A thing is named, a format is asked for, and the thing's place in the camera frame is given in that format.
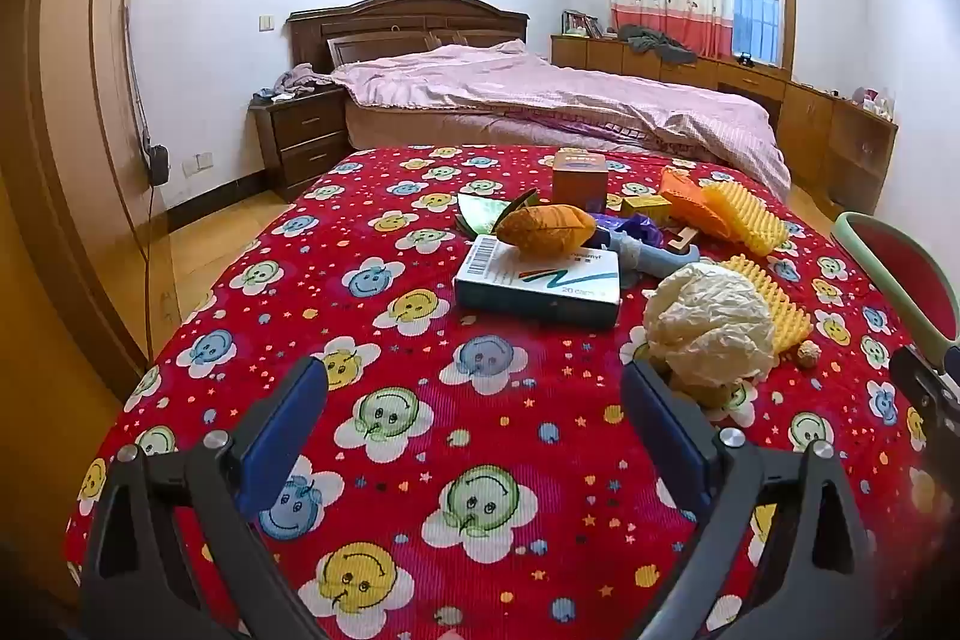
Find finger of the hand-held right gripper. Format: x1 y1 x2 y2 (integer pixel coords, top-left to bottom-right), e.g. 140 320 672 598
890 346 960 438

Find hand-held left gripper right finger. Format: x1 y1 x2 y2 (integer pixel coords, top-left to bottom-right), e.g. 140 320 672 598
622 359 878 640

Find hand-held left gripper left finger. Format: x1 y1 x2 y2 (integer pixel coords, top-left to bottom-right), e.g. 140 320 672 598
79 355 331 640

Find red bin with green rim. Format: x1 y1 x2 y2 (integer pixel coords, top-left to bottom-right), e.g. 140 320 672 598
831 211 960 375

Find orange cardboard box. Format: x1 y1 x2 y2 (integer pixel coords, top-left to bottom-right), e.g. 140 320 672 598
553 147 610 210

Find crumpled white paper ball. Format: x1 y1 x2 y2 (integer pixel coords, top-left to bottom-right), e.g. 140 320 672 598
643 263 776 390

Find yellow foam fruit net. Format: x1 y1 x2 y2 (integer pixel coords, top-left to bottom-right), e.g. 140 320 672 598
720 254 815 356
701 181 790 257

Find red smiley printed blanket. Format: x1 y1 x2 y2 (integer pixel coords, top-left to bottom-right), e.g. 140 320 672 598
64 143 950 640

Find blue grey tube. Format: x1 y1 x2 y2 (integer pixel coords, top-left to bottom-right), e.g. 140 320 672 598
592 231 702 277

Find purple plastic bag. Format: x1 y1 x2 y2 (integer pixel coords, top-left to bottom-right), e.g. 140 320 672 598
589 212 665 251

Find white and blue medicine box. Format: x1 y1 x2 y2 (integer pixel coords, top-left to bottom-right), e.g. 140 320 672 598
454 233 623 332

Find small yellow box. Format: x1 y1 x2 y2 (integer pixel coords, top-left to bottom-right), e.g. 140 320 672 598
621 195 674 221

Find orange plastic toy piece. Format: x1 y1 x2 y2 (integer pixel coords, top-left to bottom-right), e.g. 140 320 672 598
660 167 725 229

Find cluster of small bottles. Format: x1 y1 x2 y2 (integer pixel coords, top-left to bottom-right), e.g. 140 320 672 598
851 85 897 120

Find long wooden cabinet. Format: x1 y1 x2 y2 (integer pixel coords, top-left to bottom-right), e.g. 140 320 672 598
551 34 899 217

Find wooden nightstand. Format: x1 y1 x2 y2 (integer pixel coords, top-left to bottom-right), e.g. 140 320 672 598
250 85 353 202

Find pink quilt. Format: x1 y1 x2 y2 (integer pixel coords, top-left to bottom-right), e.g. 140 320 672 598
330 40 792 199

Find pink clothes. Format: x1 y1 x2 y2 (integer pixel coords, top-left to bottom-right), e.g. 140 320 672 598
274 62 335 94

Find grey clothes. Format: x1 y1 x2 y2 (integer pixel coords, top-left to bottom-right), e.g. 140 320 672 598
616 23 698 65

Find wooden wardrobe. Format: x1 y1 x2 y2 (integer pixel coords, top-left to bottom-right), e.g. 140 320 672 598
0 0 181 378

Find wooden bed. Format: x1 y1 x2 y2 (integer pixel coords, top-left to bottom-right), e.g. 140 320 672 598
289 0 792 199

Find dark charger cable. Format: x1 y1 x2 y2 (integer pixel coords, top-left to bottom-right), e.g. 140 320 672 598
116 2 164 356

